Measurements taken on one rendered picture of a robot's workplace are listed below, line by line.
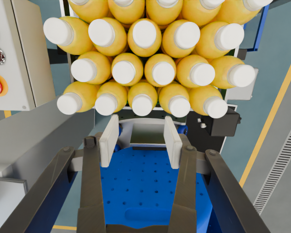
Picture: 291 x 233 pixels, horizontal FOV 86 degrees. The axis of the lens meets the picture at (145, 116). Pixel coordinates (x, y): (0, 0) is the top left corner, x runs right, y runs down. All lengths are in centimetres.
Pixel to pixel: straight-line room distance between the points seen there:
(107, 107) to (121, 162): 19
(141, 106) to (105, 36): 13
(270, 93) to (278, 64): 25
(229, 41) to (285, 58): 151
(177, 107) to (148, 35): 13
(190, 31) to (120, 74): 14
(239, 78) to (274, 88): 150
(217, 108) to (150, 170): 21
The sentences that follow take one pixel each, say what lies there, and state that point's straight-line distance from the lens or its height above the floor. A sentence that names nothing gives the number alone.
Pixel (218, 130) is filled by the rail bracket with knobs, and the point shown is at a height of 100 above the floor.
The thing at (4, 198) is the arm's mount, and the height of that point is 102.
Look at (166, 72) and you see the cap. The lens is 29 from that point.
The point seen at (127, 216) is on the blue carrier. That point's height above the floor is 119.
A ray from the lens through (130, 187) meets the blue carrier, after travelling 37.
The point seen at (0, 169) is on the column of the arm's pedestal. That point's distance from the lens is 68.
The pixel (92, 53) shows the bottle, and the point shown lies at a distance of 35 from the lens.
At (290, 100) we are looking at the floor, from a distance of 196.
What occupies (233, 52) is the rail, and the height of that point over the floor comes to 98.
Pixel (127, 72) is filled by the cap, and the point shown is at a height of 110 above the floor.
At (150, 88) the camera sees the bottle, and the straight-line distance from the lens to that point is 34.
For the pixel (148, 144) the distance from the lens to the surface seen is 39.
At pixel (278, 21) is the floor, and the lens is 175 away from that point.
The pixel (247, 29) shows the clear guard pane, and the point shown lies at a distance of 57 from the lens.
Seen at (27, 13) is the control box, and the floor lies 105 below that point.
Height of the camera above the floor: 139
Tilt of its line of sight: 69 degrees down
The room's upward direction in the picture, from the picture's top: 180 degrees clockwise
